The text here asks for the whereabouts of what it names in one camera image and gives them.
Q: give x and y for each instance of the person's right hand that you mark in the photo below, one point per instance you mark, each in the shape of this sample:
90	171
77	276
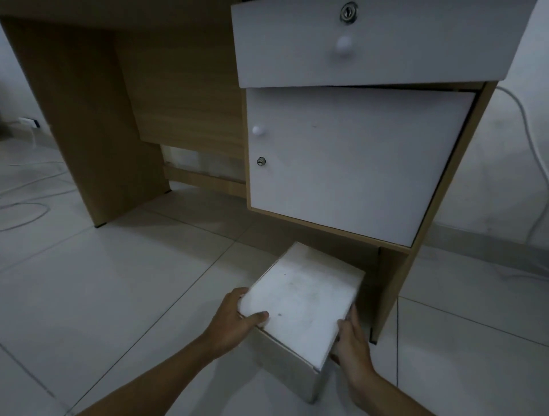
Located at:
354	351

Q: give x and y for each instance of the person's left hand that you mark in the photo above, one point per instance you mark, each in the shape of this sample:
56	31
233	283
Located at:
227	325

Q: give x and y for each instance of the person's right thumb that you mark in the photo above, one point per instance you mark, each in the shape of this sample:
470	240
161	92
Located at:
344	329

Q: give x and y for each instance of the person's left thumb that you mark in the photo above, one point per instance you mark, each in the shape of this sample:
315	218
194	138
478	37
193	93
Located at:
255	320

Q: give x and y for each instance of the white cardboard box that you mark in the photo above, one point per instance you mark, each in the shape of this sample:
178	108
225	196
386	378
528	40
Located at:
300	300

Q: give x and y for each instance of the person's right forearm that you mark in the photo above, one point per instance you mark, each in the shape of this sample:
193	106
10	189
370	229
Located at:
386	398

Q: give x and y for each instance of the person's left forearm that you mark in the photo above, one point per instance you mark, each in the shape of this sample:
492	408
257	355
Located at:
150	381

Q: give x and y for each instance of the white cabinet door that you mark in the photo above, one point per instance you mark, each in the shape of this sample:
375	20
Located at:
351	163

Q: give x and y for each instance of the white round door knob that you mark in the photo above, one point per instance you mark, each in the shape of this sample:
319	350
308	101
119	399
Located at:
257	130

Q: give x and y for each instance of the white round drawer knob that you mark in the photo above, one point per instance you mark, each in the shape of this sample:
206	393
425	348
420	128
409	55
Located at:
344	45

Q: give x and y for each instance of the white desk drawer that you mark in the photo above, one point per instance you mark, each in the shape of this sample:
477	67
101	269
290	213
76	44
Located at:
407	47

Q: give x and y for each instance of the wooden desk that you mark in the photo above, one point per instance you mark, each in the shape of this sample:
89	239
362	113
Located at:
77	85

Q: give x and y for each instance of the white power strip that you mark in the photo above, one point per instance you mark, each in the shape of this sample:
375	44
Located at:
29	122

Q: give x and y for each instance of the silver drawer lock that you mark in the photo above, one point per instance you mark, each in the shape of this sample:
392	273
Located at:
348	11

